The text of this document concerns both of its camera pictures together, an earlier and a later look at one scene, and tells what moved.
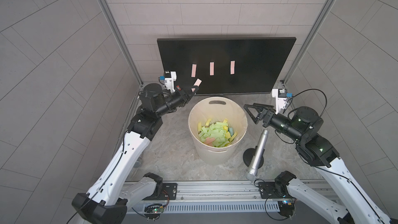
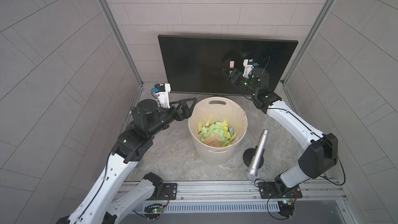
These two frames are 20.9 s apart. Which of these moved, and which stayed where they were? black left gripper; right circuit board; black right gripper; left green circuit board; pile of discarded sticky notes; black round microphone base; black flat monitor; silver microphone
Moved: black right gripper; black left gripper
Stayed: left green circuit board; black round microphone base; silver microphone; black flat monitor; pile of discarded sticky notes; right circuit board
